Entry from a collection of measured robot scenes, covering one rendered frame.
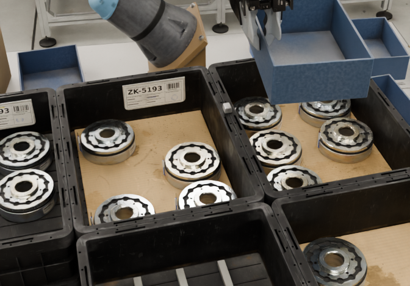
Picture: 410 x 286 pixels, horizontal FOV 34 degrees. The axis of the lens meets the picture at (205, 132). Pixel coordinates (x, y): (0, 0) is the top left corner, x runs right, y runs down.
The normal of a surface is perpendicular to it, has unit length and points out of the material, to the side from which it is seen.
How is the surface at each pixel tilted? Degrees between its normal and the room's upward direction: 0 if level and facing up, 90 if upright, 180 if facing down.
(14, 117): 90
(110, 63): 0
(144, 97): 90
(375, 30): 90
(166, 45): 75
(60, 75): 0
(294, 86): 90
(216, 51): 0
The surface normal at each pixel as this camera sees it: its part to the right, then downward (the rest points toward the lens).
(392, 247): -0.01, -0.78
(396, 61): 0.11, 0.62
